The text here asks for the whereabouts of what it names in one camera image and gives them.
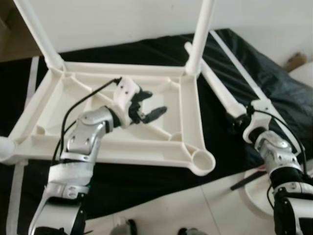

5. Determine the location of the grey robot left foot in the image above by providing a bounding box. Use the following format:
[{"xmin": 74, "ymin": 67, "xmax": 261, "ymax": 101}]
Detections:
[{"xmin": 112, "ymin": 219, "xmax": 138, "ymax": 235}]

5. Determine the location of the grey robot foot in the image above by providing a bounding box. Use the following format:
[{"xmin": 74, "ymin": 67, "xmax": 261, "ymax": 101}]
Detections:
[
  {"xmin": 112, "ymin": 219, "xmax": 138, "ymax": 235},
  {"xmin": 179, "ymin": 227, "xmax": 201, "ymax": 235}
]

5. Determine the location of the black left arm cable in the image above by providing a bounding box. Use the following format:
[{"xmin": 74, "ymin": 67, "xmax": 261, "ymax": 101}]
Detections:
[{"xmin": 51, "ymin": 77, "xmax": 122, "ymax": 162}]

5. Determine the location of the white standing fan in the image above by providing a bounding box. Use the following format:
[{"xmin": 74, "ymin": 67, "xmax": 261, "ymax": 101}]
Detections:
[{"xmin": 244, "ymin": 61, "xmax": 313, "ymax": 218}]

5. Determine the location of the dark metal bed leg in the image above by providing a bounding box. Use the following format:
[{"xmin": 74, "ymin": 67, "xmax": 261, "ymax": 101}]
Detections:
[{"xmin": 231, "ymin": 175, "xmax": 267, "ymax": 190}]

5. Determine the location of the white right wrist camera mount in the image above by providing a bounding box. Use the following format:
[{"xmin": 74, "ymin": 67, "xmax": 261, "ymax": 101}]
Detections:
[{"xmin": 243, "ymin": 99, "xmax": 272, "ymax": 142}]

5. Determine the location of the brown plush object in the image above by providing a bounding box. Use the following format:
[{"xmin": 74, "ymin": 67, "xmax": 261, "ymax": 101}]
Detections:
[{"xmin": 286, "ymin": 53, "xmax": 306, "ymax": 71}]

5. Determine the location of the grey robot right foot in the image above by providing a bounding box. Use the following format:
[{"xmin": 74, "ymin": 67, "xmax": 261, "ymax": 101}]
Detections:
[{"xmin": 179, "ymin": 227, "xmax": 201, "ymax": 235}]

